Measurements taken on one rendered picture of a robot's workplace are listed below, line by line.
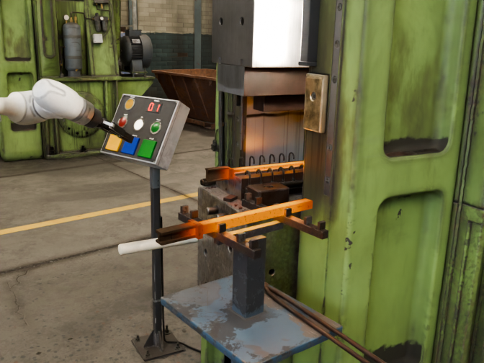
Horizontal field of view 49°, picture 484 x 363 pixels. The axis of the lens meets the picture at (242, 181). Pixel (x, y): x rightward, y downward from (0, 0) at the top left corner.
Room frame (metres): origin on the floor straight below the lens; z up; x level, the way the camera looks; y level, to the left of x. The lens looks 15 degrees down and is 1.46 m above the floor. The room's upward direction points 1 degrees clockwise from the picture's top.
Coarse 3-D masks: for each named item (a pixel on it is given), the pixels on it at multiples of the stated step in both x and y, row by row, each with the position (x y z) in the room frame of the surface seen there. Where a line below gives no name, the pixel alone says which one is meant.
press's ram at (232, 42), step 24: (216, 0) 1.94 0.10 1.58; (240, 0) 1.79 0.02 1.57; (264, 0) 1.73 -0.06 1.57; (288, 0) 1.77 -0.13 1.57; (216, 24) 1.94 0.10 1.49; (240, 24) 1.78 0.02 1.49; (264, 24) 1.73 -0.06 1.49; (288, 24) 1.77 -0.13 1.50; (216, 48) 1.94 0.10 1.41; (240, 48) 1.78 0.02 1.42; (264, 48) 1.73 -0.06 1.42; (288, 48) 1.77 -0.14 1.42
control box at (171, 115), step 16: (128, 96) 2.35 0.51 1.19; (128, 112) 2.30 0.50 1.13; (144, 112) 2.25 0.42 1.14; (160, 112) 2.20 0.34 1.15; (176, 112) 2.17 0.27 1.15; (128, 128) 2.25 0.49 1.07; (144, 128) 2.20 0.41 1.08; (160, 128) 2.15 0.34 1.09; (176, 128) 2.17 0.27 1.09; (160, 144) 2.11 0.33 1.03; (176, 144) 2.17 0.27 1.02; (128, 160) 2.21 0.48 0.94; (144, 160) 2.11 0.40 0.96; (160, 160) 2.09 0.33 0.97
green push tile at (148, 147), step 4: (144, 140) 2.15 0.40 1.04; (148, 140) 2.14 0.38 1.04; (152, 140) 2.13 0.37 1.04; (144, 144) 2.14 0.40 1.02; (148, 144) 2.13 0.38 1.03; (152, 144) 2.12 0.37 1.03; (140, 148) 2.14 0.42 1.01; (144, 148) 2.13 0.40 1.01; (148, 148) 2.12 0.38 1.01; (152, 148) 2.11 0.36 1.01; (140, 152) 2.13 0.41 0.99; (144, 152) 2.12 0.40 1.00; (148, 152) 2.11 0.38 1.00; (152, 152) 2.10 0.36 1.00; (140, 156) 2.12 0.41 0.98; (144, 156) 2.11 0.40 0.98; (148, 156) 2.10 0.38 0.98
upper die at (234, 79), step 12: (228, 72) 1.85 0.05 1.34; (240, 72) 1.78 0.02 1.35; (252, 72) 1.77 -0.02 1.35; (264, 72) 1.79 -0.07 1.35; (276, 72) 1.81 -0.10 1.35; (288, 72) 1.83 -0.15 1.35; (300, 72) 1.86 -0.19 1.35; (228, 84) 1.85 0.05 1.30; (240, 84) 1.78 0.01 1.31; (252, 84) 1.77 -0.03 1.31; (264, 84) 1.79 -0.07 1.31; (276, 84) 1.81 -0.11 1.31; (288, 84) 1.83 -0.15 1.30; (300, 84) 1.86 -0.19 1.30; (252, 96) 1.77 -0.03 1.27
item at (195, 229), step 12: (288, 204) 1.34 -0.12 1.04; (300, 204) 1.35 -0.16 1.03; (312, 204) 1.38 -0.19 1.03; (228, 216) 1.23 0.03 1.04; (240, 216) 1.24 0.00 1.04; (252, 216) 1.25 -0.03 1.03; (264, 216) 1.28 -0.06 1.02; (276, 216) 1.30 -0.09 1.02; (168, 228) 1.13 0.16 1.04; (180, 228) 1.13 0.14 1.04; (192, 228) 1.15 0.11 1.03; (204, 228) 1.17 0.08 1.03; (216, 228) 1.19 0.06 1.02; (156, 240) 1.12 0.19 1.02; (168, 240) 1.12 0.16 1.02; (180, 240) 1.13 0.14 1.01
